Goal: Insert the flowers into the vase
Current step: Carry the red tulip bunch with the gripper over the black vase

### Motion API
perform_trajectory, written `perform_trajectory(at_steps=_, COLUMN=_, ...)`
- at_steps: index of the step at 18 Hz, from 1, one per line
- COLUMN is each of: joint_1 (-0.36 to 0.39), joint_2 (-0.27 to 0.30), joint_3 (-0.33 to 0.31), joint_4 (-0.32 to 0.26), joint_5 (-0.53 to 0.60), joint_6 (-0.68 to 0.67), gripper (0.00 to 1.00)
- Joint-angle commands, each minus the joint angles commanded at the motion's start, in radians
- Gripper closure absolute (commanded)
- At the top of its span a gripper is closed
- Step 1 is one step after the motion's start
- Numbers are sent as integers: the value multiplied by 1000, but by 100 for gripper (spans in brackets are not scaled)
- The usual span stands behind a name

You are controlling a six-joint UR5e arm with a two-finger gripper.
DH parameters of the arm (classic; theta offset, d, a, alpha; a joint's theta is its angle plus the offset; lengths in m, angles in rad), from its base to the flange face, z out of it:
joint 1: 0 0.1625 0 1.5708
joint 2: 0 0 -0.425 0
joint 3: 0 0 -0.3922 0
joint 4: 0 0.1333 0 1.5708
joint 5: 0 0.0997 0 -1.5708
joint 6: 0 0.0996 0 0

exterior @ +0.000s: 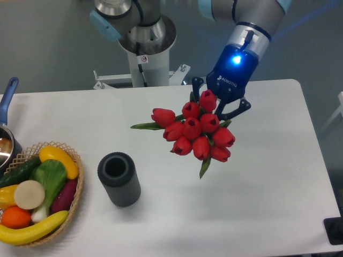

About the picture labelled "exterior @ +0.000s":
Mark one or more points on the yellow pepper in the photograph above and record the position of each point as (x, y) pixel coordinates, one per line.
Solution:
(7, 196)

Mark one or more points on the green bok choy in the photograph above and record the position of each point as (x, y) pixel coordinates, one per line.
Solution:
(51, 174)

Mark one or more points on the green cucumber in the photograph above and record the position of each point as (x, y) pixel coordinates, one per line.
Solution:
(20, 173)

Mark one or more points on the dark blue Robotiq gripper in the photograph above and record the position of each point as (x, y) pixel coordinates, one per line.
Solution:
(228, 80)

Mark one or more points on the purple sweet potato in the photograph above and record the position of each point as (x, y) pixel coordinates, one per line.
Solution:
(65, 197)

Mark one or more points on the woven wicker basket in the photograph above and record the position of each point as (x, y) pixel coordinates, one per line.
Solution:
(32, 152)

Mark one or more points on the black device at edge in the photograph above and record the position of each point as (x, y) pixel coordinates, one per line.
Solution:
(333, 227)

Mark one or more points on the beige round disc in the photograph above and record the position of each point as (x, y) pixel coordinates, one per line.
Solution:
(29, 194)

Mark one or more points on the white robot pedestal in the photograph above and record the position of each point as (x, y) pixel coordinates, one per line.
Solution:
(147, 49)

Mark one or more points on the orange fruit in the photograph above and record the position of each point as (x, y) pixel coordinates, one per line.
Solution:
(16, 218)

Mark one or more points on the yellow banana front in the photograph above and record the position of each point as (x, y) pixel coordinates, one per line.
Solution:
(34, 232)

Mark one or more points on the red tulip bouquet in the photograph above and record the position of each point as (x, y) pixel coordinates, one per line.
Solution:
(196, 130)

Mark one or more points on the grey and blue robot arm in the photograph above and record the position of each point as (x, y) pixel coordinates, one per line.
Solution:
(254, 22)

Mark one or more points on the white frame at right edge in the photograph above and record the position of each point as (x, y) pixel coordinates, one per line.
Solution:
(334, 119)

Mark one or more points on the dark grey ribbed vase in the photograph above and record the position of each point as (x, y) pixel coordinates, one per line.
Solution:
(117, 173)

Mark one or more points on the blue handled saucepan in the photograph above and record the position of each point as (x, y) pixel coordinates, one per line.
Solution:
(10, 147)

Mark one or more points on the yellow squash in basket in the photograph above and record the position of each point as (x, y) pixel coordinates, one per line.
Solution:
(54, 153)

